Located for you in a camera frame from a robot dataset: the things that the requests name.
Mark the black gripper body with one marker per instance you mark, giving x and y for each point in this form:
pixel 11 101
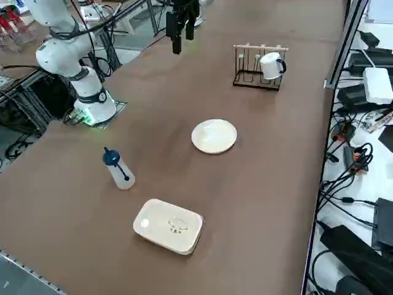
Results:
pixel 184 6

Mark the transparent blue-capped sauce bottle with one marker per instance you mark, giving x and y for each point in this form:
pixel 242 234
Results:
pixel 121 179

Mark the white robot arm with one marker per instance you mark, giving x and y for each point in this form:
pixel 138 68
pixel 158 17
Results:
pixel 61 55
pixel 205 2

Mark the round white plate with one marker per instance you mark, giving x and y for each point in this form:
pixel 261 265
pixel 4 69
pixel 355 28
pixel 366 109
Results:
pixel 215 136

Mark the white rectangular box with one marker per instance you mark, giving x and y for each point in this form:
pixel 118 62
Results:
pixel 379 86

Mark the black red electronic device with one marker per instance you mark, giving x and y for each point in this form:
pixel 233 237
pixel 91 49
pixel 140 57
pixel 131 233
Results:
pixel 357 155

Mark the black box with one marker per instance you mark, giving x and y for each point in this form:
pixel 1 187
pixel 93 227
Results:
pixel 385 224

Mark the aluminium profile post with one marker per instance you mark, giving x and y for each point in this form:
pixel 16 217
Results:
pixel 347 46

